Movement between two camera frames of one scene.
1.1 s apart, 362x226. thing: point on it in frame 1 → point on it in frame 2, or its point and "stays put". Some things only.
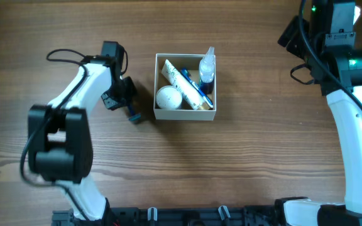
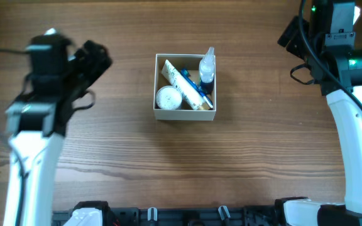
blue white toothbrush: [198, 88] stays put
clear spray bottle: [207, 71] stays put
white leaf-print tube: [189, 91] stays put
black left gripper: [132, 90] → [99, 59]
